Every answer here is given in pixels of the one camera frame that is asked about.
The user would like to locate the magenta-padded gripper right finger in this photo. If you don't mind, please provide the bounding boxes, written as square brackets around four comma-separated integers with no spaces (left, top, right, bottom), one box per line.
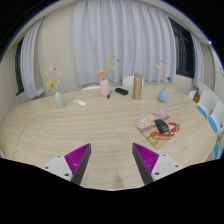
[132,142,184,185]

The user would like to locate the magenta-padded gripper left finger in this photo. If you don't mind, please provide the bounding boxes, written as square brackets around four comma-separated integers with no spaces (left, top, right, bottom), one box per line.
[41,142,92,186]

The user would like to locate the black computer mouse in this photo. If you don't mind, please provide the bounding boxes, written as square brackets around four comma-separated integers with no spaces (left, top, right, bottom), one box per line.
[153,118,170,135]

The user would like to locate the printed pink red mouse pad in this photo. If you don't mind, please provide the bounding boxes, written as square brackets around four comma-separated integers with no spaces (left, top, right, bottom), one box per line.
[133,109,181,149]

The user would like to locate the green vase with dried flowers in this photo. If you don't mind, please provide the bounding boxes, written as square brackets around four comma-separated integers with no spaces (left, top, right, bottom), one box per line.
[44,65,66,109]

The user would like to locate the white remote control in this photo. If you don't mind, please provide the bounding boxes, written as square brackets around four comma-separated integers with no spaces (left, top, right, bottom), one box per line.
[73,98,88,108]

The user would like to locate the blue vase with dried flowers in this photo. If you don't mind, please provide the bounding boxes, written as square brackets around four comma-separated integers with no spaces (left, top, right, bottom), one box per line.
[154,59,174,104]

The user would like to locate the white and blue chairs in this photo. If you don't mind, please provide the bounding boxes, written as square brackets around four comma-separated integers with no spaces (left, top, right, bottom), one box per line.
[187,83,224,160]

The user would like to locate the brown thermos bottle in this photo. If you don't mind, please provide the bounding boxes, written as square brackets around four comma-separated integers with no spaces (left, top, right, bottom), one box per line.
[132,71,144,101]

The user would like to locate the black rectangular case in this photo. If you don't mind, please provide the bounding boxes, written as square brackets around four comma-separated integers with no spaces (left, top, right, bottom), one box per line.
[114,87,129,96]

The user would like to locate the pink vase with dried flowers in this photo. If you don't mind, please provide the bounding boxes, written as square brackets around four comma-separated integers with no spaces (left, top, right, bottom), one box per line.
[95,54,120,98]

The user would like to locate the dark framed window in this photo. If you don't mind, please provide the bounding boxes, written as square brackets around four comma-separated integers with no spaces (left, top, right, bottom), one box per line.
[13,36,26,97]
[168,17,195,79]

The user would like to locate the narrow white curtain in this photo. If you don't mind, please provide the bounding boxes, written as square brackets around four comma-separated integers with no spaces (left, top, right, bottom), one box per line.
[19,18,46,101]
[190,31,205,88]

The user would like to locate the wide white curtain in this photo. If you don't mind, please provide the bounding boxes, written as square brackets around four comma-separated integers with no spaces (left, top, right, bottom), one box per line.
[72,0,177,87]

